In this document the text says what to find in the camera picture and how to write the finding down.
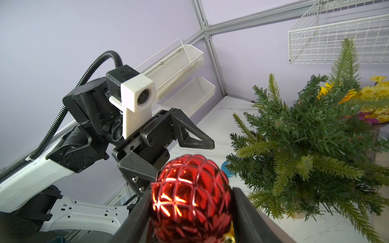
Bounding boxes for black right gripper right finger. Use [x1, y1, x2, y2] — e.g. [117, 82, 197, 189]
[232, 187, 295, 243]

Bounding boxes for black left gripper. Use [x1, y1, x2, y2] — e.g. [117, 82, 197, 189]
[112, 108, 215, 194]

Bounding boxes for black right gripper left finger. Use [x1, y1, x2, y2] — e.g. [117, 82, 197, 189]
[110, 188, 154, 243]

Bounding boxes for red lattice ball ornament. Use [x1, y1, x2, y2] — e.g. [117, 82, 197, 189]
[151, 155, 232, 243]

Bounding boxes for matte gold ball ornament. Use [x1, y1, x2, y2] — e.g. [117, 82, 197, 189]
[222, 222, 236, 243]

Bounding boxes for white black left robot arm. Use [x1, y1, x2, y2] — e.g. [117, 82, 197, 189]
[1, 74, 215, 238]

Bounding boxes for small green christmas tree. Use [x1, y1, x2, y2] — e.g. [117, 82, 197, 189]
[227, 38, 389, 243]

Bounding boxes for blue yellow toy rake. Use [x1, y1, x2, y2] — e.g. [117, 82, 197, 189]
[220, 161, 236, 178]

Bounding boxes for glass flower vase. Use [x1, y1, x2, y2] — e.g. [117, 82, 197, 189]
[366, 122, 389, 162]

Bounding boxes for yellow purple flower bouquet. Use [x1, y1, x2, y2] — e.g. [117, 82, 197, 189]
[317, 75, 389, 125]

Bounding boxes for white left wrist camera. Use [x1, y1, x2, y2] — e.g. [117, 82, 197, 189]
[105, 65, 156, 139]

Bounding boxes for white mesh wall shelf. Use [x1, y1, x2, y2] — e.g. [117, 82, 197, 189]
[135, 38, 216, 117]

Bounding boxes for black corrugated left cable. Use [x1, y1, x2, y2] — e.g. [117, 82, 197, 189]
[0, 50, 124, 183]

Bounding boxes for aluminium frame bars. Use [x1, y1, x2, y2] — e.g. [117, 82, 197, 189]
[0, 0, 317, 243]

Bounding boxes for white wire wall basket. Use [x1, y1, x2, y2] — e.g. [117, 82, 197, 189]
[288, 1, 389, 64]

